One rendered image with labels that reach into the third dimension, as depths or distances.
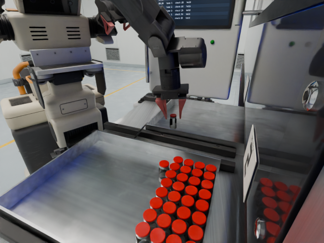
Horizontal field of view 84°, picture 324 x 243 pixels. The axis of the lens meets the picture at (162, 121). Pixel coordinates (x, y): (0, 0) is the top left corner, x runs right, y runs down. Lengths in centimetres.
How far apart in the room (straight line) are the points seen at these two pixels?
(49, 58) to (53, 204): 59
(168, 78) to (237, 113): 34
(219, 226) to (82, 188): 27
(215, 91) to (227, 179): 73
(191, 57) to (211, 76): 61
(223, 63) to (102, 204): 89
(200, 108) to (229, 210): 46
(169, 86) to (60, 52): 52
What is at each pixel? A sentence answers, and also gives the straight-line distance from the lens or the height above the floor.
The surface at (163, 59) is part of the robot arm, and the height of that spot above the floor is 110.
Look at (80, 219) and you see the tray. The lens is 37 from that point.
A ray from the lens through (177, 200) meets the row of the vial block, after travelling 31.
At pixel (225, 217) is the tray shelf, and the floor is 88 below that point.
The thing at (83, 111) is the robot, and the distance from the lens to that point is 97.
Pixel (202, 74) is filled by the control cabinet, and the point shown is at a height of 94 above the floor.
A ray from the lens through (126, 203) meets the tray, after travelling 37.
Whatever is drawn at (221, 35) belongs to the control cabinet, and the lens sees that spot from 104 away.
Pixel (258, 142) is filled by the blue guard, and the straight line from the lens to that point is 22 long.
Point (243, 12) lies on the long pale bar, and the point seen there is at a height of 122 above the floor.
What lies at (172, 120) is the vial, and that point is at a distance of 56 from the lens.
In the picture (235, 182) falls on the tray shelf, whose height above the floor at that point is 88.
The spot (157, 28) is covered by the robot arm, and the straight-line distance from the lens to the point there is 43.
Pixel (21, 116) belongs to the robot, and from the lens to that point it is 119.
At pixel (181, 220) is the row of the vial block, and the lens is 29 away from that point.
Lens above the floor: 117
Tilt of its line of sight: 27 degrees down
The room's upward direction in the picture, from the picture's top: straight up
